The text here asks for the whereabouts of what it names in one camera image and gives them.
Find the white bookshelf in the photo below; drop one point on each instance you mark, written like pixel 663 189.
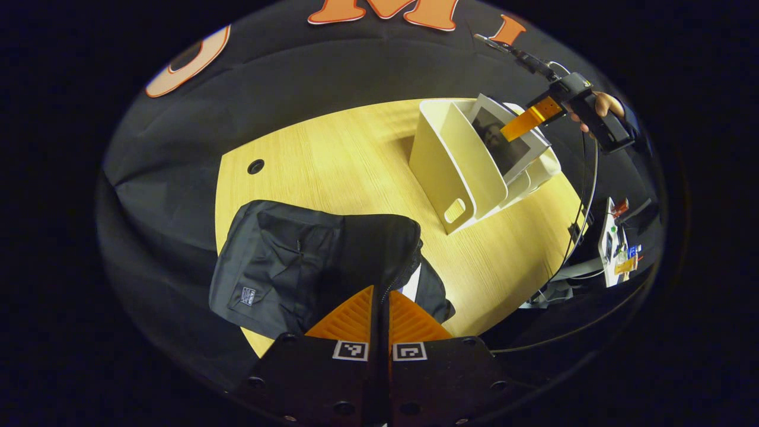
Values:
pixel 439 166

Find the orange packet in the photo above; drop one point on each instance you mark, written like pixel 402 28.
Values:
pixel 624 265

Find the black schoolbag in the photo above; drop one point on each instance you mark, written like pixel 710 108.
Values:
pixel 284 267

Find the grey portrait cover book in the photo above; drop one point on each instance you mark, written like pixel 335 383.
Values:
pixel 501 142

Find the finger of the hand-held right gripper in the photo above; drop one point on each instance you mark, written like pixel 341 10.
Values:
pixel 528 120

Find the white desk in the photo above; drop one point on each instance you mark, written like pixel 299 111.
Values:
pixel 609 243

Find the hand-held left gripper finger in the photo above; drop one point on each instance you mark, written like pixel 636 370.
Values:
pixel 373 367
pixel 385 367

